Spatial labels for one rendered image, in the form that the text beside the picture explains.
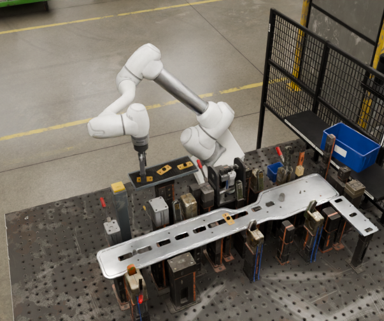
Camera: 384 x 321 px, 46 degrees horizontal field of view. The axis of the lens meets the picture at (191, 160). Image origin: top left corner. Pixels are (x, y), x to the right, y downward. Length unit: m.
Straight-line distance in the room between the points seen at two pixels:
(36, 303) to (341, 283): 1.63
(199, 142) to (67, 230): 0.98
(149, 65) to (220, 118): 0.56
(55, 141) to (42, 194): 0.80
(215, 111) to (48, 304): 1.45
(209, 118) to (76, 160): 2.03
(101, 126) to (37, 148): 2.68
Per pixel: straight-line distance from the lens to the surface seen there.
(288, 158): 2.64
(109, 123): 2.15
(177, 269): 2.19
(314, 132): 3.07
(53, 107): 5.40
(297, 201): 2.59
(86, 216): 2.95
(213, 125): 2.82
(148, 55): 2.62
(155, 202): 2.37
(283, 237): 2.52
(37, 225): 2.98
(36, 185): 4.36
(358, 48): 4.53
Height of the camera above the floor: 2.78
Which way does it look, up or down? 39 degrees down
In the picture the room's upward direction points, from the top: 1 degrees counter-clockwise
